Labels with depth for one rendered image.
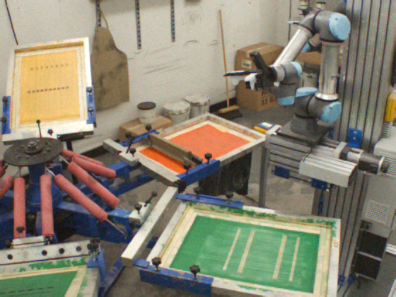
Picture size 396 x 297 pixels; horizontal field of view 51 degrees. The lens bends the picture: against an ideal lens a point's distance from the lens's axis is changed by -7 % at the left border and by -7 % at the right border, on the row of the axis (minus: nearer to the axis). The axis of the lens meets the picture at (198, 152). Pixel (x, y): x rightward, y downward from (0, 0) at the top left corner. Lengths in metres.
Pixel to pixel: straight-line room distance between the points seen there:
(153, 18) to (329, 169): 3.20
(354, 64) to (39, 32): 2.91
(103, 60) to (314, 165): 2.89
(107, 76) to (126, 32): 0.51
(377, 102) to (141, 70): 3.16
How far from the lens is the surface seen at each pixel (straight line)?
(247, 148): 2.73
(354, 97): 2.35
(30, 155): 2.12
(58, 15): 4.31
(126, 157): 2.47
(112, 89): 4.67
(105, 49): 4.55
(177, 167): 2.58
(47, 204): 1.96
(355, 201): 2.60
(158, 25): 4.97
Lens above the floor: 2.21
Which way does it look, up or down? 27 degrees down
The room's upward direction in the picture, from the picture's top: 1 degrees counter-clockwise
